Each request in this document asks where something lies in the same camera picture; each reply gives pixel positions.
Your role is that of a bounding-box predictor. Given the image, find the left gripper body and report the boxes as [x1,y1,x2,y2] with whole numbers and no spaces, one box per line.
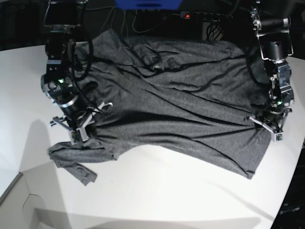
[244,107,292,142]

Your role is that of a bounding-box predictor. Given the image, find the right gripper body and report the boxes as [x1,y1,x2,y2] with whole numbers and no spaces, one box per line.
[50,102,113,145]

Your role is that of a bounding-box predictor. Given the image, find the grey t-shirt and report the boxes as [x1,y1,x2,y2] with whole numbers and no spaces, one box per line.
[48,30,270,185]

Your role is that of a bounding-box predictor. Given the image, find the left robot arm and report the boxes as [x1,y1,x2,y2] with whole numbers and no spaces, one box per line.
[248,0,295,142]

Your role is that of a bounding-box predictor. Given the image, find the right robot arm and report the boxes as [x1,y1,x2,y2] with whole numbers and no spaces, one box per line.
[41,0,113,145]

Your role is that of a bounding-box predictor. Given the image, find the blue box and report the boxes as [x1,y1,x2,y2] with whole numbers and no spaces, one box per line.
[115,0,182,10]

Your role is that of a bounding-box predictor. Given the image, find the black power strip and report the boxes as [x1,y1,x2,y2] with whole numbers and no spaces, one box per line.
[179,11,232,22]

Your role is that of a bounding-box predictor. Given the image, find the black cable bundle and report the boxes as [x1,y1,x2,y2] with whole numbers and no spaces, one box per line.
[205,20,224,45]

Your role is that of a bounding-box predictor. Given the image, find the grey cable loops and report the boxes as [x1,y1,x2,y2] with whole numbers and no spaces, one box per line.
[100,7,167,38]

